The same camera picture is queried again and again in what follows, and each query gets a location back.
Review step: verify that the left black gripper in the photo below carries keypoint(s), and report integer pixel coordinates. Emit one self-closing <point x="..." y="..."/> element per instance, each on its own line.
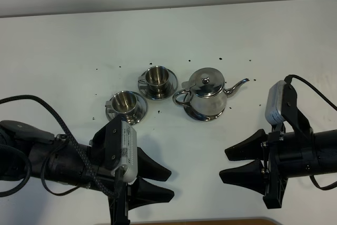
<point x="91" y="166"/>

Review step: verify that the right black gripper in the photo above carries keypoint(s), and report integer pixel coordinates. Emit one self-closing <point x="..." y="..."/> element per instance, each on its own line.
<point x="283" y="156"/>

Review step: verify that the stainless steel teapot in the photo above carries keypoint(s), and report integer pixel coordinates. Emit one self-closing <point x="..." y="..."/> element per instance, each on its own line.
<point x="205" y="91"/>

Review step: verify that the right black silver robot arm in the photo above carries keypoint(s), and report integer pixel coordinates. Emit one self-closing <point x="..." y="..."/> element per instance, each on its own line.
<point x="324" y="155"/>

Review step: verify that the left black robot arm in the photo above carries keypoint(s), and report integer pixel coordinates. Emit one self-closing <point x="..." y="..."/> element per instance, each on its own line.
<point x="17" y="139"/>

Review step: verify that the steel teapot saucer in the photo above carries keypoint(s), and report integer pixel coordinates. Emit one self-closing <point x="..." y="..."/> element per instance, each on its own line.
<point x="199" y="116"/>

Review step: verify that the near stainless steel teacup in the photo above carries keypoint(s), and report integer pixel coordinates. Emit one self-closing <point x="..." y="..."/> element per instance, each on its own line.
<point x="123" y="102"/>

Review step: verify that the stainless steel teacup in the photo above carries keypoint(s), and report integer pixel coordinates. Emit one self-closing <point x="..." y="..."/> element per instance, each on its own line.
<point x="123" y="102"/>
<point x="156" y="78"/>

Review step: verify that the far stainless steel teacup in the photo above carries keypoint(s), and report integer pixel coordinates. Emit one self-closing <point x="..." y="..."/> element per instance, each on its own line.
<point x="156" y="78"/>

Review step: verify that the near steel cup saucer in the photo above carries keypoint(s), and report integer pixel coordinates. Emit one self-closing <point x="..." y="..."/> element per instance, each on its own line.
<point x="135" y="117"/>

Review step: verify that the steel cup saucer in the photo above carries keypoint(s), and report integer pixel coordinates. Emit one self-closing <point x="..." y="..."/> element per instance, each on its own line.
<point x="135" y="117"/>
<point x="172" y="87"/>

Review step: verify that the far steel cup saucer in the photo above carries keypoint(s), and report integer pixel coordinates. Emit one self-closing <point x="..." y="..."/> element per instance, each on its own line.
<point x="172" y="87"/>

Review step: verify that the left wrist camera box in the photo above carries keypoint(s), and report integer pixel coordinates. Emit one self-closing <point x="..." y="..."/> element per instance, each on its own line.
<point x="128" y="160"/>

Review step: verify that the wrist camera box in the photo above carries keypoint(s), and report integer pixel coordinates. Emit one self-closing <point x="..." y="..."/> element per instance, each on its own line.
<point x="128" y="160"/>
<point x="274" y="103"/>

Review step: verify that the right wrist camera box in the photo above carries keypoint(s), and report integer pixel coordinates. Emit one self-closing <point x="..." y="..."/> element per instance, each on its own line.
<point x="274" y="103"/>

